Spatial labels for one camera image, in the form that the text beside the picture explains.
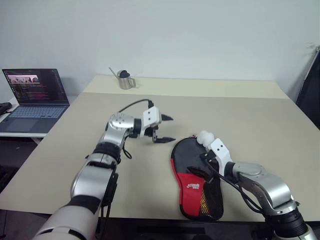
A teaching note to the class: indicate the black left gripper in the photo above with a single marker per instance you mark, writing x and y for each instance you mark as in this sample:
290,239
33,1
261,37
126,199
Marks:
155,132

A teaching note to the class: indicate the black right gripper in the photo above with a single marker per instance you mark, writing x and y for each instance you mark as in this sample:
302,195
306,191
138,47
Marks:
214,170

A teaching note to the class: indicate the black and red paddle case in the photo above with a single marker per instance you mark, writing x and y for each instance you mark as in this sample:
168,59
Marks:
190,190

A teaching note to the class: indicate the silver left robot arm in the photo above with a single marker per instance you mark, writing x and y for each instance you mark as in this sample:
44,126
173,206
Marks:
95,175

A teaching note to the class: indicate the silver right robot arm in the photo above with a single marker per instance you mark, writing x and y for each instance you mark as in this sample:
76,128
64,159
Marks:
270,185

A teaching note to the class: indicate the white cotton fluff ball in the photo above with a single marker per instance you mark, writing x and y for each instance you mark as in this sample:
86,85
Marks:
206,138

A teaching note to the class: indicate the steel watering can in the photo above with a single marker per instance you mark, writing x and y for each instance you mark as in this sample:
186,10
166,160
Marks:
125,81

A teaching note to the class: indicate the black upright panel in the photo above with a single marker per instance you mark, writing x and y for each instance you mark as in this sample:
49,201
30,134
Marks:
311,95

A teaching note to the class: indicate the open grey laptop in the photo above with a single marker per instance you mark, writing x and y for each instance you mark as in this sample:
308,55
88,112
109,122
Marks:
36,100

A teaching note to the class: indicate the white side table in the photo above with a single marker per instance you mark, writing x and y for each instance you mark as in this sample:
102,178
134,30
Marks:
22,136

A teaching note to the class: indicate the black object beside laptop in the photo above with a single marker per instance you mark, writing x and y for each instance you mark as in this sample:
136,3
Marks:
5,107

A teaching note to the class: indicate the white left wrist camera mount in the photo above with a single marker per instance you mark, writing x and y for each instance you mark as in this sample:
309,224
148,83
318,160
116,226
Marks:
150,120

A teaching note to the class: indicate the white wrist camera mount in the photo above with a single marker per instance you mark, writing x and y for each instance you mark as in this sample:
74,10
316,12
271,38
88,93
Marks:
150,120
221,152

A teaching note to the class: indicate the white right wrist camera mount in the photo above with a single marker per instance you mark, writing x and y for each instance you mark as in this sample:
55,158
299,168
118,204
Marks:
221,152

